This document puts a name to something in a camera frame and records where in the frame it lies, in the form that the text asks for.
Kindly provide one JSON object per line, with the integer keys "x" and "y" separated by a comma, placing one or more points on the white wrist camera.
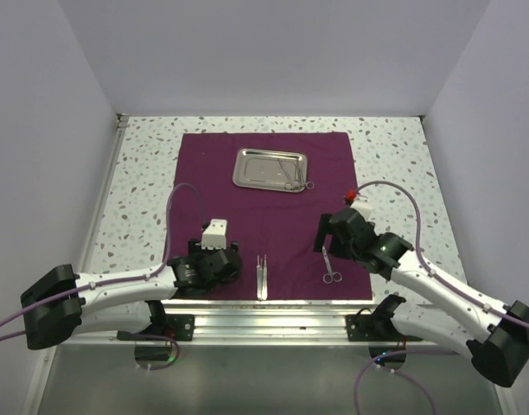
{"x": 214, "y": 235}
{"x": 364, "y": 207}

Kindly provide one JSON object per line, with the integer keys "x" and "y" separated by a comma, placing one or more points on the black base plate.
{"x": 376, "y": 326}
{"x": 178, "y": 327}

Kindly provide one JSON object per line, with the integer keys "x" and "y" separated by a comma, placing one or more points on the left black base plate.
{"x": 178, "y": 327}

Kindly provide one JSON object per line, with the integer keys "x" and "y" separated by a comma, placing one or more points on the aluminium rail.
{"x": 259, "y": 323}
{"x": 103, "y": 192}

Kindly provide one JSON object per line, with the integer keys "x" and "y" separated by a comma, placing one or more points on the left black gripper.
{"x": 195, "y": 251}

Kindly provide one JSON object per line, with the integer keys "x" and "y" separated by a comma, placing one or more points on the aluminium left side rail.
{"x": 103, "y": 192}

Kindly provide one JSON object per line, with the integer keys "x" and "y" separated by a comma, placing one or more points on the steel scalpel handle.
{"x": 259, "y": 278}
{"x": 264, "y": 287}

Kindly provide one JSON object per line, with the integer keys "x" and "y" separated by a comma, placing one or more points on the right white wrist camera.
{"x": 364, "y": 207}

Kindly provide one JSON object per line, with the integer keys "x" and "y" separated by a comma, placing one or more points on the steel instrument tray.
{"x": 258, "y": 169}

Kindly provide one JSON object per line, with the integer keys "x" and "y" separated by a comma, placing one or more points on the aluminium front rail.
{"x": 259, "y": 323}

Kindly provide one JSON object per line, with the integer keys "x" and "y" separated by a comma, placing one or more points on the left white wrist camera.
{"x": 214, "y": 235}

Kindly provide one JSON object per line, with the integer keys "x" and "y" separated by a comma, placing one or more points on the steel ring-handled scissors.
{"x": 330, "y": 276}

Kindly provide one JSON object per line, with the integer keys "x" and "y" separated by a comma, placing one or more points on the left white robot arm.
{"x": 64, "y": 302}

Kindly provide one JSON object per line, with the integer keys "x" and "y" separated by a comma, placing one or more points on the purple cloth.
{"x": 279, "y": 226}

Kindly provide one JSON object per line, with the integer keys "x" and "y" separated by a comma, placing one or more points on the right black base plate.
{"x": 376, "y": 326}

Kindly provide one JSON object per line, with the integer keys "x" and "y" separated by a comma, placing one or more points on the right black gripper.
{"x": 324, "y": 227}

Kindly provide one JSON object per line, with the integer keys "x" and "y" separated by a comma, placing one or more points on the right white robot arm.
{"x": 493, "y": 335}

